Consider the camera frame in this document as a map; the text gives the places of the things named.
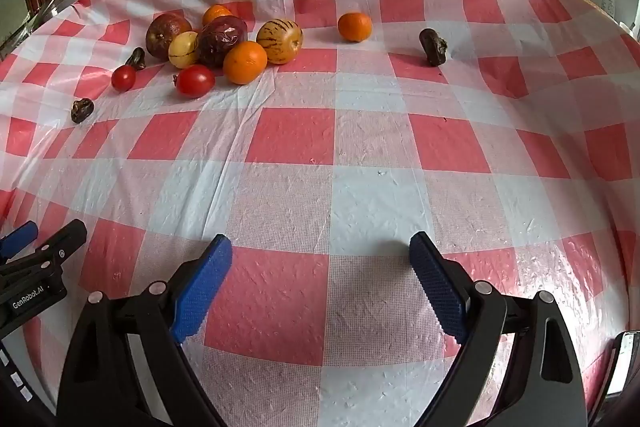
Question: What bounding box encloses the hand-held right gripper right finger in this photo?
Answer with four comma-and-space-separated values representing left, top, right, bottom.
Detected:
409, 231, 588, 427

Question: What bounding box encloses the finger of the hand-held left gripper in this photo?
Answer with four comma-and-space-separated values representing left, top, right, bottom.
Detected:
20, 219, 88, 278
0, 221, 39, 262

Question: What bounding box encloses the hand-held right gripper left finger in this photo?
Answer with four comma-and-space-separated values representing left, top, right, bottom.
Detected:
56, 233, 233, 427

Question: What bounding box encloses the small red tomato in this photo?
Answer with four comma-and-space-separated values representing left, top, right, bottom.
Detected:
111, 65, 137, 92

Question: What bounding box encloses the large red tomato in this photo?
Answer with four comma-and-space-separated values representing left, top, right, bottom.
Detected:
173, 64, 216, 98

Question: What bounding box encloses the small yellow round fruit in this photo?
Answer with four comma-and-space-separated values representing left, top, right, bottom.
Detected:
168, 32, 201, 69

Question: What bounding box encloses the dark red apple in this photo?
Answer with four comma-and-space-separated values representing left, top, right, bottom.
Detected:
145, 13, 193, 62

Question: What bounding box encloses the orange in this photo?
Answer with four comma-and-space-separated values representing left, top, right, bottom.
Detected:
223, 40, 269, 86
202, 4, 235, 28

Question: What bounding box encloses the purple passion fruit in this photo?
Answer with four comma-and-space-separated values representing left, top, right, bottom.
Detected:
196, 16, 249, 68

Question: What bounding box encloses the striped yellow pepino melon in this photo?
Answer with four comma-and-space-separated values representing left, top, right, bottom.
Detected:
256, 19, 304, 66

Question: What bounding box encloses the orange mandarin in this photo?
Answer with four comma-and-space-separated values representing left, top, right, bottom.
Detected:
337, 12, 374, 44

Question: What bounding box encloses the red white checkered tablecloth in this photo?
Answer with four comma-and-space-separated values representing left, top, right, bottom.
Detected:
0, 0, 640, 427

